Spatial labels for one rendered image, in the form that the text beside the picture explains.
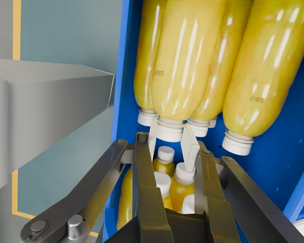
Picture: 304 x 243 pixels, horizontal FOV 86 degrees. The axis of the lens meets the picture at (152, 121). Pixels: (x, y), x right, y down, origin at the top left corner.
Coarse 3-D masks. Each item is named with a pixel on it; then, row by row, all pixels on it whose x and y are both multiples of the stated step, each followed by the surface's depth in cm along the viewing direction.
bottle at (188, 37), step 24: (168, 0) 18; (192, 0) 16; (216, 0) 17; (168, 24) 18; (192, 24) 17; (216, 24) 18; (168, 48) 18; (192, 48) 17; (168, 72) 18; (192, 72) 18; (168, 96) 19; (192, 96) 19; (168, 120) 21
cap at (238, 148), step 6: (228, 138) 24; (222, 144) 26; (228, 144) 24; (234, 144) 24; (240, 144) 23; (246, 144) 23; (228, 150) 24; (234, 150) 24; (240, 150) 23; (246, 150) 23
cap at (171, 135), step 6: (162, 126) 21; (156, 132) 22; (162, 132) 21; (168, 132) 21; (174, 132) 21; (180, 132) 22; (162, 138) 21; (168, 138) 21; (174, 138) 21; (180, 138) 22
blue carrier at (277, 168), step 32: (128, 0) 19; (128, 32) 23; (128, 64) 26; (128, 96) 29; (288, 96) 27; (128, 128) 32; (224, 128) 37; (288, 128) 26; (256, 160) 31; (288, 160) 25; (288, 192) 22
